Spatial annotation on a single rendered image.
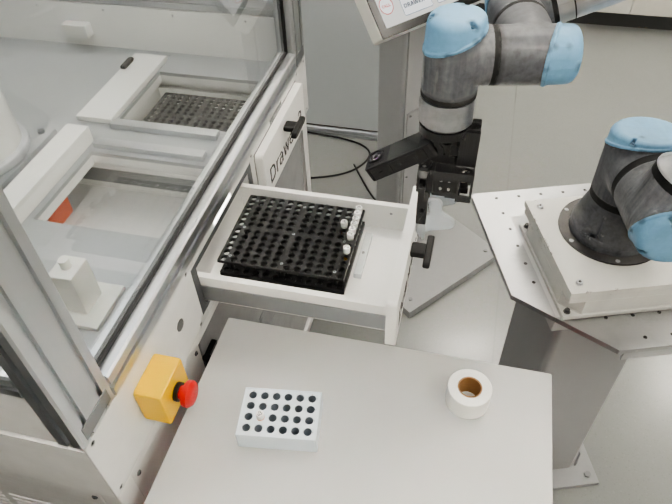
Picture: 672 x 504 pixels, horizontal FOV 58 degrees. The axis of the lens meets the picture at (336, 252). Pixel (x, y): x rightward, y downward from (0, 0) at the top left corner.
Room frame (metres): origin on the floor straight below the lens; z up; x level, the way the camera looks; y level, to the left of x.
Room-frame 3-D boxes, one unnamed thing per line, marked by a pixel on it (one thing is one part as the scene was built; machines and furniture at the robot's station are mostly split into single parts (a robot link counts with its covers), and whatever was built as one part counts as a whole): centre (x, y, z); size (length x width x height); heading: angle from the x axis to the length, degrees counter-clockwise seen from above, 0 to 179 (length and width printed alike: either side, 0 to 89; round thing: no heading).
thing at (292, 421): (0.49, 0.10, 0.78); 0.12 x 0.08 x 0.04; 83
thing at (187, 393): (0.49, 0.23, 0.88); 0.04 x 0.03 x 0.04; 165
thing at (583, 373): (0.83, -0.52, 0.38); 0.30 x 0.30 x 0.76; 4
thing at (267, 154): (1.12, 0.11, 0.87); 0.29 x 0.02 x 0.11; 165
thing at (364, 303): (0.79, 0.08, 0.86); 0.40 x 0.26 x 0.06; 75
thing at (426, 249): (0.73, -0.15, 0.91); 0.07 x 0.04 x 0.01; 165
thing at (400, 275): (0.73, -0.12, 0.87); 0.29 x 0.02 x 0.11; 165
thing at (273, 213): (0.79, 0.07, 0.87); 0.22 x 0.18 x 0.06; 75
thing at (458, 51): (0.72, -0.16, 1.26); 0.09 x 0.08 x 0.11; 86
